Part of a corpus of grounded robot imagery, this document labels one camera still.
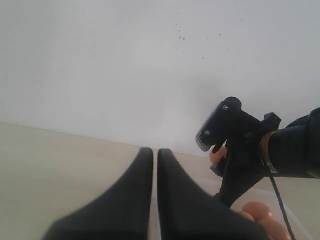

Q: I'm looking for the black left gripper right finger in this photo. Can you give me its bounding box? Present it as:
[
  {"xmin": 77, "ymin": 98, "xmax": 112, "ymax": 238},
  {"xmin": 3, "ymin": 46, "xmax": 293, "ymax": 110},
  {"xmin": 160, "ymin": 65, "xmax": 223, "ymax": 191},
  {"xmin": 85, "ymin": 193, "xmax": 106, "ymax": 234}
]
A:
[{"xmin": 157, "ymin": 149, "xmax": 269, "ymax": 240}]

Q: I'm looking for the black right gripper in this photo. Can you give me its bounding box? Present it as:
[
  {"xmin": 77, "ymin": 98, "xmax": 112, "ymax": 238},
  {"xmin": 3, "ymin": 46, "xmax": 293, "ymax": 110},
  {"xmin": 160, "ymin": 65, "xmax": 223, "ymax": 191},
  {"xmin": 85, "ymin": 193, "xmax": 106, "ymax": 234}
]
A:
[{"xmin": 210, "ymin": 134, "xmax": 264, "ymax": 208}]

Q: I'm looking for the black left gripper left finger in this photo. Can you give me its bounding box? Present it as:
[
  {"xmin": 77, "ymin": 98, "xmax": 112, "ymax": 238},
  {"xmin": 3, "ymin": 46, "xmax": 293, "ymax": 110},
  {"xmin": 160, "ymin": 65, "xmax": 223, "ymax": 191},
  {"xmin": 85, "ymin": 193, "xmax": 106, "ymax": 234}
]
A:
[{"xmin": 43, "ymin": 148, "xmax": 153, "ymax": 240}]

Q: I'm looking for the brown egg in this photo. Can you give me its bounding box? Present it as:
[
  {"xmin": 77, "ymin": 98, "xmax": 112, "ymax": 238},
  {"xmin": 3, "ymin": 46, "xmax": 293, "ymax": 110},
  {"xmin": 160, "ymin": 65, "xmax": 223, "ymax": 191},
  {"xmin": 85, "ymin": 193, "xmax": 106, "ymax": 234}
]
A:
[
  {"xmin": 242, "ymin": 202, "xmax": 273, "ymax": 222},
  {"xmin": 258, "ymin": 218, "xmax": 292, "ymax": 240},
  {"xmin": 209, "ymin": 146, "xmax": 228, "ymax": 164}
]

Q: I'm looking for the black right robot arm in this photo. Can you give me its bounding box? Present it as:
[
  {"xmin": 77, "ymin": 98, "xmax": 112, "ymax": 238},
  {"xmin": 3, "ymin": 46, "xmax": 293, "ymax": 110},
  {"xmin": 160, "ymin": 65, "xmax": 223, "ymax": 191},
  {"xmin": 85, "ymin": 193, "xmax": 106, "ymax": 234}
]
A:
[{"xmin": 211, "ymin": 109, "xmax": 320, "ymax": 207}]

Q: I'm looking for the black camera cable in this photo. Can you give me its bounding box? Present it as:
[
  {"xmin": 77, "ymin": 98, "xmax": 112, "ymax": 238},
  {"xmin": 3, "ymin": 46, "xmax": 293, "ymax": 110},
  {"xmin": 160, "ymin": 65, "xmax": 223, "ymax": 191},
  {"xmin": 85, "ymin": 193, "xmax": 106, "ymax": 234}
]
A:
[{"xmin": 262, "ymin": 154, "xmax": 297, "ymax": 240}]

